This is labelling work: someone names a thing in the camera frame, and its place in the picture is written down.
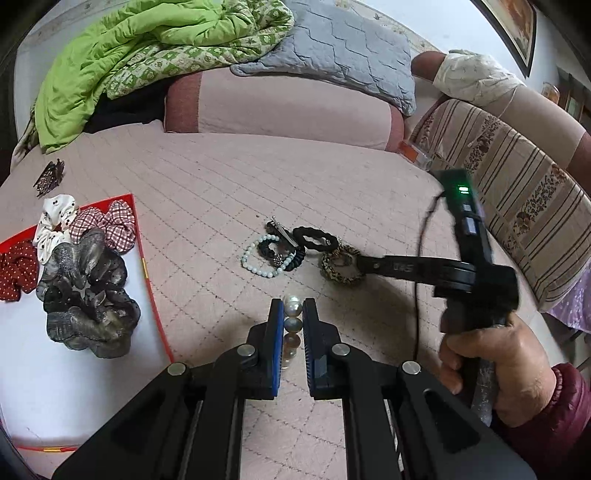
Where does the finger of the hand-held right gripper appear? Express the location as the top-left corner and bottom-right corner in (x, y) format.
(355, 254), (467, 283)

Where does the black hair clip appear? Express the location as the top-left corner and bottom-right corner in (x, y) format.
(266, 216), (301, 250)

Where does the red polka dot scrunchie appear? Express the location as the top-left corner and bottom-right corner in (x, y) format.
(0, 241), (40, 303)

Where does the red cardboard box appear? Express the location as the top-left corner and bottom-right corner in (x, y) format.
(0, 194), (175, 455)

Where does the grey organza scrunchie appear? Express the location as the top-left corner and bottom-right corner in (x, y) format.
(36, 227), (141, 360)

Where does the grey quilted pillow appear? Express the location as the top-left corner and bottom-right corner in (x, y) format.
(230, 0), (419, 117)

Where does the black cable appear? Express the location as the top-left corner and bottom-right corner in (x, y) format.
(412, 191), (446, 363)

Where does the striped floral cushion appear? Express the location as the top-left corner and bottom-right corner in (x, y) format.
(409, 97), (591, 315)

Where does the red plaid scrunchie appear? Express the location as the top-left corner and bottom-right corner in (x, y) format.
(69, 199), (137, 252)

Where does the beige bolster pillow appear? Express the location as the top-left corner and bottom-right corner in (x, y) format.
(410, 51), (591, 178)

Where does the brown hair claw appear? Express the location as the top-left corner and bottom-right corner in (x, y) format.
(32, 158), (66, 199)

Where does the green quilt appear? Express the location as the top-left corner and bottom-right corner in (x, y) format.
(34, 0), (296, 155)

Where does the person's right hand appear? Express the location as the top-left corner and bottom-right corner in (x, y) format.
(438, 318), (557, 428)

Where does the white cherry print scrunchie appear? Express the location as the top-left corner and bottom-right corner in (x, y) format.
(32, 194), (78, 265)

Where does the black braided hair tie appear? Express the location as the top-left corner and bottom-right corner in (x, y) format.
(292, 225), (341, 252)

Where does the framed picture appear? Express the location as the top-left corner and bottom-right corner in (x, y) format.
(471, 0), (539, 78)

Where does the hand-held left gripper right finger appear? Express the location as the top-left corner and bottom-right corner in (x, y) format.
(302, 298), (539, 480)

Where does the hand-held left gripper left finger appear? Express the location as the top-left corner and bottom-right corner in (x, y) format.
(53, 298), (284, 480)

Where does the pink bolster pillow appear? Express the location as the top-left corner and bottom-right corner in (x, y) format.
(164, 69), (407, 153)

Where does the person's right forearm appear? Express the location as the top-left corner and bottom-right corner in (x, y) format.
(494, 362), (591, 480)

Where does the plastic bottle with orange label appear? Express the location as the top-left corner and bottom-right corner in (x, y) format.
(398, 140), (437, 169)

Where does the black bracelet with sparkly bead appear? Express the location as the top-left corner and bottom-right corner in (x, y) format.
(257, 240), (306, 272)

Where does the leopard print hair tie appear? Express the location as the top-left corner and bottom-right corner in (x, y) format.
(320, 246), (365, 284)

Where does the white floral cloth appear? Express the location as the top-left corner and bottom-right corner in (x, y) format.
(433, 49), (525, 103)

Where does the beige patterned cloth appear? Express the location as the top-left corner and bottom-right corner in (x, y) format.
(11, 106), (44, 162)

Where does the purple cloth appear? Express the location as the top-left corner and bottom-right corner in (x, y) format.
(547, 268), (591, 333)

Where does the pale bead bracelet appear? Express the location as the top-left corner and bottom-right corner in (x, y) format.
(241, 234), (283, 278)

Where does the white pearl bracelet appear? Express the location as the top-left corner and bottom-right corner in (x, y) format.
(283, 295), (303, 370)

